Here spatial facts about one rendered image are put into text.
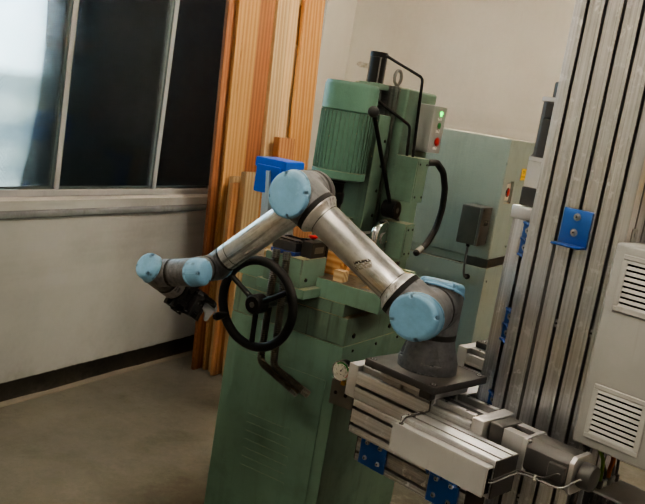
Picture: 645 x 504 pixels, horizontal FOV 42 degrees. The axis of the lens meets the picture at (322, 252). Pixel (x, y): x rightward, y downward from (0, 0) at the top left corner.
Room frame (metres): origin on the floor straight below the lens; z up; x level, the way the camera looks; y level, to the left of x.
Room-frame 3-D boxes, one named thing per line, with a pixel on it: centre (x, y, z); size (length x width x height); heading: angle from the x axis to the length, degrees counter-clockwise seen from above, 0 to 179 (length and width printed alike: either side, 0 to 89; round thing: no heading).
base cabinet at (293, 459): (2.82, -0.07, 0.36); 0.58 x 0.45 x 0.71; 149
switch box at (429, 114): (2.92, -0.30, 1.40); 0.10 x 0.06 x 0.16; 149
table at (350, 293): (2.62, 0.03, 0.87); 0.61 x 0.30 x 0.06; 59
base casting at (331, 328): (2.82, -0.07, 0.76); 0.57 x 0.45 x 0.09; 149
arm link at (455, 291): (2.03, -0.31, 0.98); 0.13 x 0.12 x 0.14; 157
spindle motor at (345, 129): (2.72, -0.01, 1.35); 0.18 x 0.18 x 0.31
